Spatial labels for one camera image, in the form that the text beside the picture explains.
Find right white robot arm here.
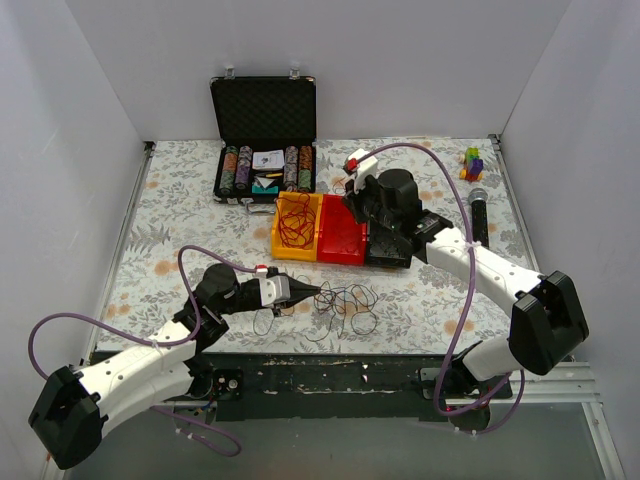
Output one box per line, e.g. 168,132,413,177
343,169,589,398

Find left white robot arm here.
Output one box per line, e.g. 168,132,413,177
28,263,320,470

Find red plastic bin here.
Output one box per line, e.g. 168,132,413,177
317,195,367,266

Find black plastic bin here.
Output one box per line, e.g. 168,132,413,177
364,222,411,269

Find yellow plastic bin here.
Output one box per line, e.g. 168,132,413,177
271,192,323,262

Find playing card deck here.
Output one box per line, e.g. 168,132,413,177
252,149,285,171

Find floral table mat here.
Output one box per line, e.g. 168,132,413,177
96,138,537,354

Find colourful toy block figure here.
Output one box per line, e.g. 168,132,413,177
459,147,484,182

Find black microphone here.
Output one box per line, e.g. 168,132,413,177
468,188,489,248

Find black poker chip case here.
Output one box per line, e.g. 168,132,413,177
210,75,317,205

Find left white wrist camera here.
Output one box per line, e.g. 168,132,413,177
253,264,291,309

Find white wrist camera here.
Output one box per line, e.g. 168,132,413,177
344,148,378,194
253,264,291,309

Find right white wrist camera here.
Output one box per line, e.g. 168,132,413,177
344,148,378,194

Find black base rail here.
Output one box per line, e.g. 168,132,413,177
154,352,516,424

